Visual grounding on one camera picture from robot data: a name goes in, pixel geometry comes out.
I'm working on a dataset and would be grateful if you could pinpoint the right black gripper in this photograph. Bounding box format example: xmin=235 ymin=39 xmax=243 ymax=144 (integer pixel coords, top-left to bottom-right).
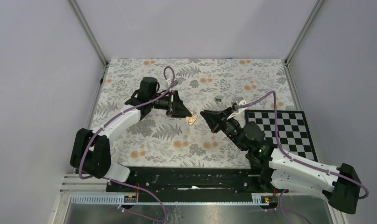
xmin=201 ymin=107 xmax=247 ymax=151

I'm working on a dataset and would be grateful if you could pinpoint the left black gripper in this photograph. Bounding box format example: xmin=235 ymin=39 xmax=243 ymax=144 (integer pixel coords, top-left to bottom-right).
xmin=149 ymin=91 xmax=192 ymax=119

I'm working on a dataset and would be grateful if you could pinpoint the pink round small object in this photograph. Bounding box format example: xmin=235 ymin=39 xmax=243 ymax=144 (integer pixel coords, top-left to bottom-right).
xmin=186 ymin=114 xmax=198 ymax=126

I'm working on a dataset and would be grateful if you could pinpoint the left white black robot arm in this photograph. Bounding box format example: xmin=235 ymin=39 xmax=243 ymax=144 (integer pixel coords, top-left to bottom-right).
xmin=70 ymin=77 xmax=192 ymax=192

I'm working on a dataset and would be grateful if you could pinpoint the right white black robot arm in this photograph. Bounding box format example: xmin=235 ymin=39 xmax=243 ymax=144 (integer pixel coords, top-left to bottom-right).
xmin=200 ymin=108 xmax=361 ymax=214

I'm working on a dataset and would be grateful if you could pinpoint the floral patterned table mat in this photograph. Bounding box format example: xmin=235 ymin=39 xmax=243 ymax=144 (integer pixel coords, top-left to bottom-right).
xmin=91 ymin=58 xmax=296 ymax=168

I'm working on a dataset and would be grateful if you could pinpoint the black white checkerboard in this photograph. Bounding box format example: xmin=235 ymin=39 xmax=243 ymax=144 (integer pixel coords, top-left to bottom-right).
xmin=244 ymin=110 xmax=318 ymax=162

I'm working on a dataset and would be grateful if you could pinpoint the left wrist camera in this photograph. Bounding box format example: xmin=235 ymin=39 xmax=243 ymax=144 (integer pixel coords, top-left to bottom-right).
xmin=166 ymin=78 xmax=178 ymax=89

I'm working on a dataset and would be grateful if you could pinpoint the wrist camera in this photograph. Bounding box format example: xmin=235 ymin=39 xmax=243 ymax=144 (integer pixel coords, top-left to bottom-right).
xmin=166 ymin=78 xmax=178 ymax=89
xmin=229 ymin=97 xmax=247 ymax=118

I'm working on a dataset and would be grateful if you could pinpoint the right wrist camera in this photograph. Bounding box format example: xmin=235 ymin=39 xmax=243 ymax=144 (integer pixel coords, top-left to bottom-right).
xmin=229 ymin=97 xmax=247 ymax=118

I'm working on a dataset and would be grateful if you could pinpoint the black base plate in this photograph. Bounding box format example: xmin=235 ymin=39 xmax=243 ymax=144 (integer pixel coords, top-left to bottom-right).
xmin=106 ymin=167 xmax=281 ymax=204

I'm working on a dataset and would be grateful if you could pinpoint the right aluminium frame post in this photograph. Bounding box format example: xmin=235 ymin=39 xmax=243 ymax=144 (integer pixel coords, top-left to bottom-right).
xmin=285 ymin=0 xmax=326 ymax=66

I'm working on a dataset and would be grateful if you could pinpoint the aluminium frame post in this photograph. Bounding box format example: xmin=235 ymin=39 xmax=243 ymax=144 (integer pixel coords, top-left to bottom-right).
xmin=285 ymin=0 xmax=326 ymax=66
xmin=67 ymin=0 xmax=109 ymax=67

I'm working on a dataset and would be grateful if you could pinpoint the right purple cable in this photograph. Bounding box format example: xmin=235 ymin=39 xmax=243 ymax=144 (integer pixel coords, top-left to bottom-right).
xmin=235 ymin=90 xmax=370 ymax=224

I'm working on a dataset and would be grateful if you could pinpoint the left aluminium frame post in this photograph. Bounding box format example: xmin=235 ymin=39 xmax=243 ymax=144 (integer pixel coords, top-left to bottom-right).
xmin=67 ymin=0 xmax=109 ymax=67

